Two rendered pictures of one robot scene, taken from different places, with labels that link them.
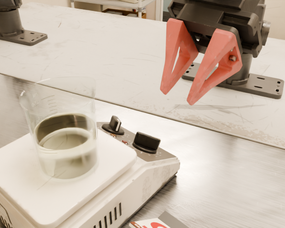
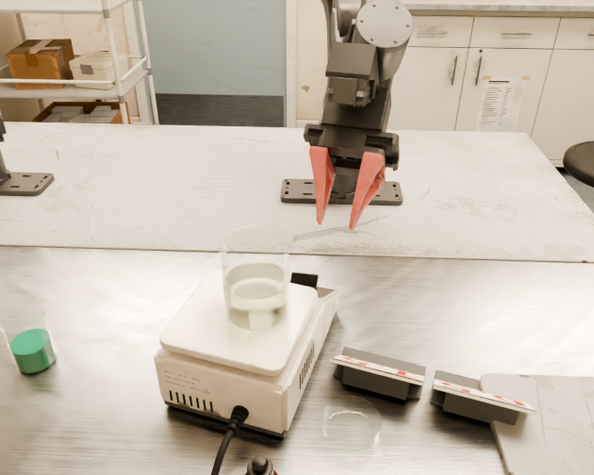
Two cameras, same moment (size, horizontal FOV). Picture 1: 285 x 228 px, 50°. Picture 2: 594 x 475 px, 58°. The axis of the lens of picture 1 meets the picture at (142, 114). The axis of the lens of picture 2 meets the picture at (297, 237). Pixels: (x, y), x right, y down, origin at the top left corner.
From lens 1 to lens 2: 0.27 m
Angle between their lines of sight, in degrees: 19
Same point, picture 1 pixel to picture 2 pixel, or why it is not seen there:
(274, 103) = (398, 211)
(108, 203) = (308, 343)
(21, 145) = (192, 313)
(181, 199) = (353, 333)
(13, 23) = not seen: outside the picture
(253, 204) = (421, 317)
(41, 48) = (57, 196)
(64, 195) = (276, 342)
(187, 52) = (329, 176)
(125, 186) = (315, 325)
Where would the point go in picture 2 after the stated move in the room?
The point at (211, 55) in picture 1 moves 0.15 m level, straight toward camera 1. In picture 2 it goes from (365, 177) to (413, 260)
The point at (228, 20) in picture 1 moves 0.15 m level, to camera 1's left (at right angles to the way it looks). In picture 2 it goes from (371, 141) to (234, 163)
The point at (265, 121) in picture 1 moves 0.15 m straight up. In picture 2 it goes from (397, 233) to (409, 138)
